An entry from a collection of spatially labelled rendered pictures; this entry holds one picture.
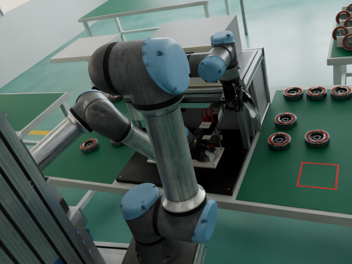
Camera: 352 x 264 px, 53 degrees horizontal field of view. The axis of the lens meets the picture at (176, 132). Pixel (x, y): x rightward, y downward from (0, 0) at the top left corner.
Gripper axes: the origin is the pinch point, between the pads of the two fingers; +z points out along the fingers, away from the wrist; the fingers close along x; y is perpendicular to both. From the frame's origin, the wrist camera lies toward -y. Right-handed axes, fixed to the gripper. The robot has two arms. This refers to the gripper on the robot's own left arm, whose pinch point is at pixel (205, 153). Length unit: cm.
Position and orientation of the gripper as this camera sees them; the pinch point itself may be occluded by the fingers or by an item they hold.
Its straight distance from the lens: 182.2
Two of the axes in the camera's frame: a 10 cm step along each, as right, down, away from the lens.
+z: 4.1, 3.9, 8.2
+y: -2.1, 9.2, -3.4
